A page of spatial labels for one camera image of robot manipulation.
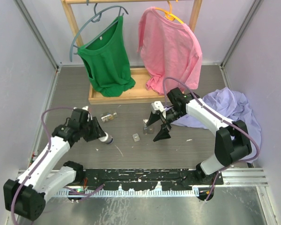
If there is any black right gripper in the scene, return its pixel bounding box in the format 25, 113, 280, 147
147, 107, 185, 142

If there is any white capped pill bottle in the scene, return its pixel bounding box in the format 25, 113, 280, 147
99, 132, 113, 144

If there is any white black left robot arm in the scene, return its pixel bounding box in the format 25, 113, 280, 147
3, 106, 113, 224

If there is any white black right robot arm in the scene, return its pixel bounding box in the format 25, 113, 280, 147
146, 88, 252, 185

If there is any clear bottle of yellow capsules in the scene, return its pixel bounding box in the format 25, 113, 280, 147
101, 112, 118, 123

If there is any wooden clothes rack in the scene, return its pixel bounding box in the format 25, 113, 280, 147
60, 0, 203, 105

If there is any green t-shirt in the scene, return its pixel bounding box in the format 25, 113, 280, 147
77, 16, 136, 97

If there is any pink t-shirt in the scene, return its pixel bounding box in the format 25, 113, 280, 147
138, 7, 203, 95

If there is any lavender crumpled cloth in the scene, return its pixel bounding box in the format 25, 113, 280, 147
172, 87, 262, 150

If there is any yellow clothes hanger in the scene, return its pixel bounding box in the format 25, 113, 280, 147
155, 0, 184, 24

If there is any grey-blue clothes hanger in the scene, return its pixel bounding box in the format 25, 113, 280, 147
61, 0, 130, 63

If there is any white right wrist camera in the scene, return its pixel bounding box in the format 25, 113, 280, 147
151, 101, 166, 118

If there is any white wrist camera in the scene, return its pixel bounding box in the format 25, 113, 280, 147
82, 106, 92, 118
151, 101, 166, 118

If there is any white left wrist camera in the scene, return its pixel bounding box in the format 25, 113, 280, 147
82, 106, 92, 118

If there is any white slotted cable duct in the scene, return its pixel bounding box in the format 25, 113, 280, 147
52, 187, 199, 198

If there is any aluminium frame rail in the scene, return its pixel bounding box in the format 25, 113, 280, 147
25, 168, 267, 191

